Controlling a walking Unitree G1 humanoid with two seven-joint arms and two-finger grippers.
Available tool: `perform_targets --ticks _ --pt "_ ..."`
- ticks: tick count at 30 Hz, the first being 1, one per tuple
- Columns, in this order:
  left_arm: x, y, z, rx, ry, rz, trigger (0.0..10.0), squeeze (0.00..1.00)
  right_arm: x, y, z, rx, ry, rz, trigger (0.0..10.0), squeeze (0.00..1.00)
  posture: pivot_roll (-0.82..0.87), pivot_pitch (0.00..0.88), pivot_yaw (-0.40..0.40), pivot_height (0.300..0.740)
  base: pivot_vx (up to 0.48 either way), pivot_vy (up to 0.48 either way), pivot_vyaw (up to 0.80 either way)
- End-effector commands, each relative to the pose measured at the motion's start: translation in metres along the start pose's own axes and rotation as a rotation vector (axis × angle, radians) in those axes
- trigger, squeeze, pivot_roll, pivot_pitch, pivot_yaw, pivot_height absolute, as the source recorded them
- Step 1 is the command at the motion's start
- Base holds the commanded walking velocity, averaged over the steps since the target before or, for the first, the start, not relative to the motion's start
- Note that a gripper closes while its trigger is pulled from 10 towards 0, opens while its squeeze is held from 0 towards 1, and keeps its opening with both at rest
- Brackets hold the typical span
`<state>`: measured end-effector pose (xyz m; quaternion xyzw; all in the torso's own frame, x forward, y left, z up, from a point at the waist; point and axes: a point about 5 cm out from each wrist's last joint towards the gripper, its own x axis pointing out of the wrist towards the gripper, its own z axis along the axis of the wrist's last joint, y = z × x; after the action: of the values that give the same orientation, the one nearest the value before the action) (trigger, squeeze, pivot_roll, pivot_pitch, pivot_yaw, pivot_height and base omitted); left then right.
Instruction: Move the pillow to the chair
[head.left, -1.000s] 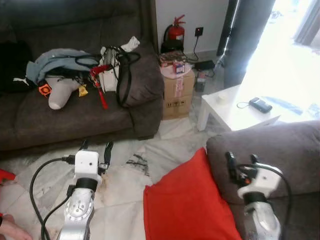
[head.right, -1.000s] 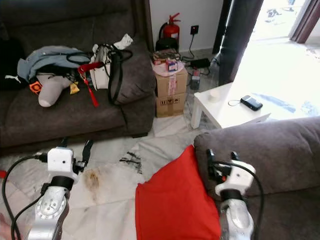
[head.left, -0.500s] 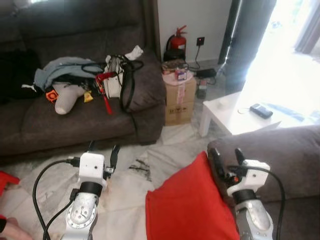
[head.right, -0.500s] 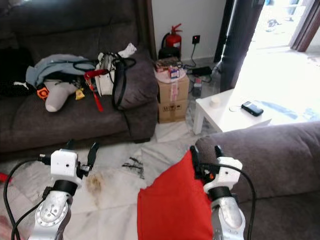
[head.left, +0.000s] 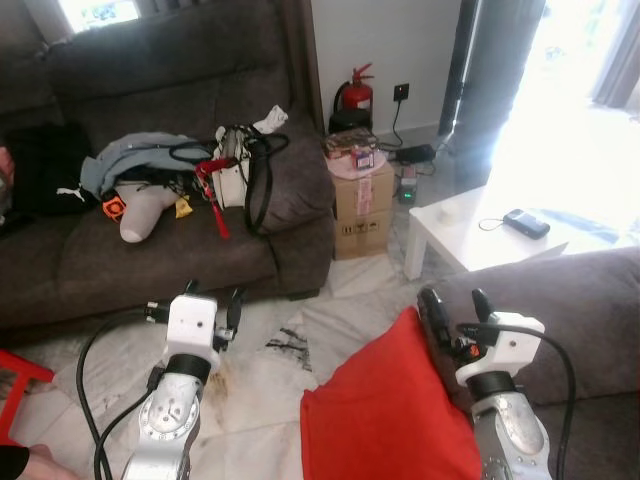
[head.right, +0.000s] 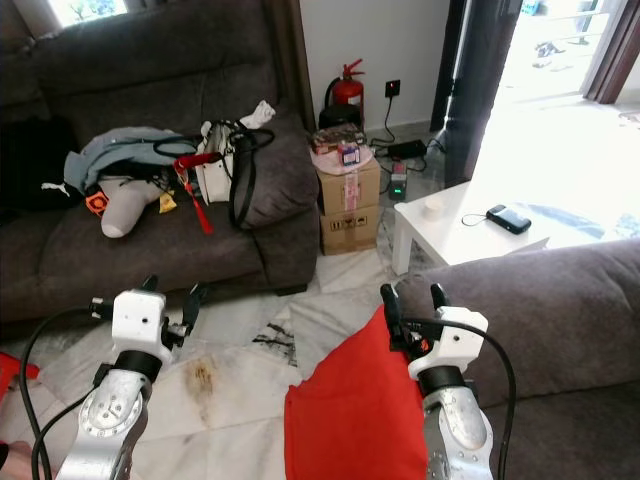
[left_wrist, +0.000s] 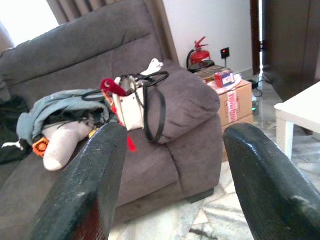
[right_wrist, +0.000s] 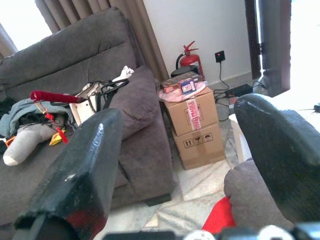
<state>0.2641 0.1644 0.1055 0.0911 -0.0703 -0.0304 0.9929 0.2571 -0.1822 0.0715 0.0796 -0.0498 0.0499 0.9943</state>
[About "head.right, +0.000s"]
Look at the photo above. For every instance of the grey charger with green light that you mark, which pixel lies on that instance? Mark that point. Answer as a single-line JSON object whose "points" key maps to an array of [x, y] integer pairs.
{"points": [[398, 177]]}

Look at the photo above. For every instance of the beige stuffed cushion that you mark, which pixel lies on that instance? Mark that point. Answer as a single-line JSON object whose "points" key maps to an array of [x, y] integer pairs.
{"points": [[128, 210]]}

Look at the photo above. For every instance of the black sports bag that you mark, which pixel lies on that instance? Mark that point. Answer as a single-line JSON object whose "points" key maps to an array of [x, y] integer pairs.
{"points": [[40, 165]]}

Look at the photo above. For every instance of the black wall socket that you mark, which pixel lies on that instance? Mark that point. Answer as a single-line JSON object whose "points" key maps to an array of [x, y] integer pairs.
{"points": [[392, 88]]}

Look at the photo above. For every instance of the white low table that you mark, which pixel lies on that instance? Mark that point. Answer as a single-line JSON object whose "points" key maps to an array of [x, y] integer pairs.
{"points": [[450, 235]]}

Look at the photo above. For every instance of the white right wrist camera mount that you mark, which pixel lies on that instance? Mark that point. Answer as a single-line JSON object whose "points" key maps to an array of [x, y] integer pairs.
{"points": [[455, 340]]}

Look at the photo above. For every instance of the pink cloth item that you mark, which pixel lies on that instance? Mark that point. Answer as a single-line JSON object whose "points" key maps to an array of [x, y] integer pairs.
{"points": [[328, 165]]}

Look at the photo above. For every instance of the red pillow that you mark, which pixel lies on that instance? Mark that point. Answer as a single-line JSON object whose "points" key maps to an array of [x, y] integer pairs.
{"points": [[350, 420]]}

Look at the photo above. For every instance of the crumpled white cloth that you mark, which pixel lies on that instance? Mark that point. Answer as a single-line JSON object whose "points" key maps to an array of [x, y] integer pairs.
{"points": [[258, 113]]}

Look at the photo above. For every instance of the red plastic stool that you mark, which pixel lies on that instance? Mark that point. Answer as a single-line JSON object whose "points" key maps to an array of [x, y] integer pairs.
{"points": [[15, 372]]}

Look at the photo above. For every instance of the brown patterned packet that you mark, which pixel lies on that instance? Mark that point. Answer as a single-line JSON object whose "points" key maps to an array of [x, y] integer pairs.
{"points": [[335, 138]]}

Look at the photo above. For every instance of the blue grey jacket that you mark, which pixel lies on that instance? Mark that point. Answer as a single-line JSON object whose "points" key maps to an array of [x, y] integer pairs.
{"points": [[120, 150]]}

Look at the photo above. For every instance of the small purple carton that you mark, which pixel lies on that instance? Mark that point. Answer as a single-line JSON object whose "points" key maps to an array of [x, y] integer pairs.
{"points": [[349, 154]]}

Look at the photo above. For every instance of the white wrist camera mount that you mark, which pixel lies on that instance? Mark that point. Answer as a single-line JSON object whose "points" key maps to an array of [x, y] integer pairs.
{"points": [[455, 340], [138, 318]]}

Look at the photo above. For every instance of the brown door frame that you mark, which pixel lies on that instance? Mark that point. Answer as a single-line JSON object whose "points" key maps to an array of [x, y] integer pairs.
{"points": [[615, 55]]}

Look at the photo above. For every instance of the person's leg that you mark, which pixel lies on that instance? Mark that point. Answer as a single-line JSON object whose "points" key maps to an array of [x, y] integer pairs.
{"points": [[20, 465]]}

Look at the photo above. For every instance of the dark grey fabric sofa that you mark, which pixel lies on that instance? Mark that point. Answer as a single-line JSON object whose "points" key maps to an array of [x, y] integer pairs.
{"points": [[160, 270], [560, 330]]}

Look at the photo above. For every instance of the bright window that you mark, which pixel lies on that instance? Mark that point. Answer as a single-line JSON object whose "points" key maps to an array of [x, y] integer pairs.
{"points": [[90, 10]]}

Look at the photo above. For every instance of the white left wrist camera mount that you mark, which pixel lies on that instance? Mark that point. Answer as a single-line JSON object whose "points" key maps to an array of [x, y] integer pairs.
{"points": [[138, 318]]}

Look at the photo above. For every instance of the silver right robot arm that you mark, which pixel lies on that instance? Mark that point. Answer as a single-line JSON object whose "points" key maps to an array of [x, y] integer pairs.
{"points": [[455, 440]]}

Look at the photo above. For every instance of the dark open door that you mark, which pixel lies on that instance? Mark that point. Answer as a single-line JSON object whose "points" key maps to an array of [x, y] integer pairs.
{"points": [[480, 80]]}

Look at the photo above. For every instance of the brown cardboard box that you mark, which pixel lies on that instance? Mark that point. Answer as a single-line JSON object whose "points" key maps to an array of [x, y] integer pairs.
{"points": [[350, 210]]}

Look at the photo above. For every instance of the small orange item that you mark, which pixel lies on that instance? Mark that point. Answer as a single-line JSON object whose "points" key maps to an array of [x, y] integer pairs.
{"points": [[97, 203]]}

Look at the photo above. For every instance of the small yellow tag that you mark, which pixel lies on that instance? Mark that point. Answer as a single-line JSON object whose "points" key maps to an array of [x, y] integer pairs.
{"points": [[166, 202]]}

